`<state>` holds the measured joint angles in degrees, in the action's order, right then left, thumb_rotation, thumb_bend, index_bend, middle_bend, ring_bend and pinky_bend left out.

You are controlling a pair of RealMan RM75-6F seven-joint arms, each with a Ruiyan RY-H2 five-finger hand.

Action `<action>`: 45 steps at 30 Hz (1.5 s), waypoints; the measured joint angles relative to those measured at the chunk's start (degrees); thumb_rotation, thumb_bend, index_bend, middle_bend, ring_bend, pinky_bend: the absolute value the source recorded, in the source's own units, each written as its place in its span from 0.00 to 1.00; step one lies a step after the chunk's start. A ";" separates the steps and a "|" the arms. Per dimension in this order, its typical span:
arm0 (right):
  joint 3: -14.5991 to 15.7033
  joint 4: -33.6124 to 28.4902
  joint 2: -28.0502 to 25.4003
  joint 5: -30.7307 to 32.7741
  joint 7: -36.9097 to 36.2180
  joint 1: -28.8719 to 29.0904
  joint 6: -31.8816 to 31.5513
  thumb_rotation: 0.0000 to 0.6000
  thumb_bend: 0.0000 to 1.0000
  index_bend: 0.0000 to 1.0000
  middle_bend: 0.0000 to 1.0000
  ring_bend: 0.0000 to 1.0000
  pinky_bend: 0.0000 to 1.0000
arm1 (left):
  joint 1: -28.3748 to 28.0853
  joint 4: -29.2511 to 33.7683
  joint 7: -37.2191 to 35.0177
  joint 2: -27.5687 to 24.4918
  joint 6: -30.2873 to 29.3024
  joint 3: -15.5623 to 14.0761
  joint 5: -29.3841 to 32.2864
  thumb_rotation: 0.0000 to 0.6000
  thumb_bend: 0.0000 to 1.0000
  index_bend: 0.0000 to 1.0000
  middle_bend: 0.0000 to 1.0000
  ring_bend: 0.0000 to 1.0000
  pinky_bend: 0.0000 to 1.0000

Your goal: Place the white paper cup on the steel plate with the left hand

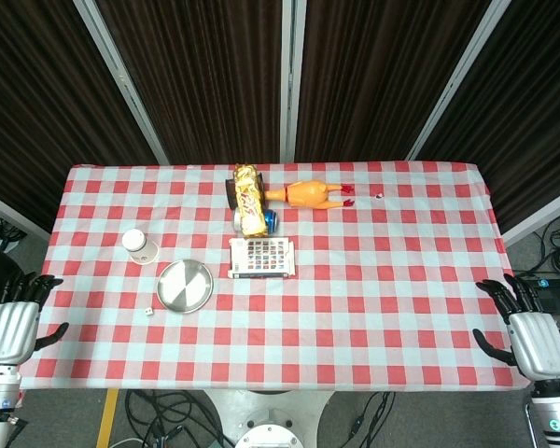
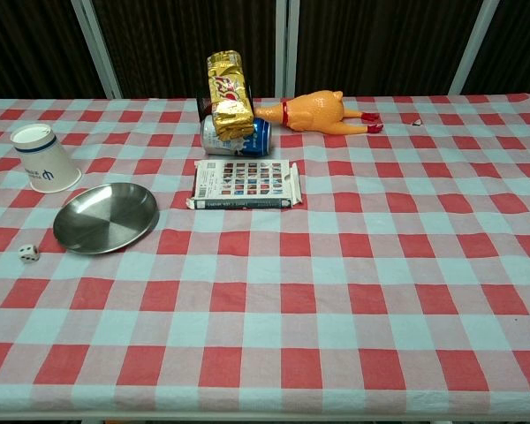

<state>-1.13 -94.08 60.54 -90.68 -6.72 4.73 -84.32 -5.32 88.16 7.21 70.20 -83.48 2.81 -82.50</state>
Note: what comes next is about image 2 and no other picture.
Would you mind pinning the blue white drink can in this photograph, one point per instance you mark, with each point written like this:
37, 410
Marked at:
258, 139

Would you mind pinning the gold foil snack bag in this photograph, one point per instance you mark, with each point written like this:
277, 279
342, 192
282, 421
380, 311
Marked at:
229, 101

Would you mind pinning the white paper cup blue print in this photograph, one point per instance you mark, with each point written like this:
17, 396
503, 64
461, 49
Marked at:
44, 163

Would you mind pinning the silver pot lid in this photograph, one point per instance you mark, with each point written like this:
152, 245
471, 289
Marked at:
106, 218

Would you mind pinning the dark brown ribbed panel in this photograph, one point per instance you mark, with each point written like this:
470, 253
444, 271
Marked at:
521, 44
181, 40
380, 44
31, 44

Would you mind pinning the white partition frame post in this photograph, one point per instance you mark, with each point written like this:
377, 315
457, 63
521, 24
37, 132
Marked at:
98, 48
288, 44
472, 48

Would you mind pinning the red white checkered tablecloth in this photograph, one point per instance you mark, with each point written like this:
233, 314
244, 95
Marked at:
291, 309

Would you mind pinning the small white die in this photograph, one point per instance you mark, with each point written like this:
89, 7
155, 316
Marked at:
28, 254

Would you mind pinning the flat printed cardboard box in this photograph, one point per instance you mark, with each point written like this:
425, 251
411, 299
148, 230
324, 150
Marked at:
243, 183

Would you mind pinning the orange rubber chicken toy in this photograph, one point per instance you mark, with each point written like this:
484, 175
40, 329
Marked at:
318, 110

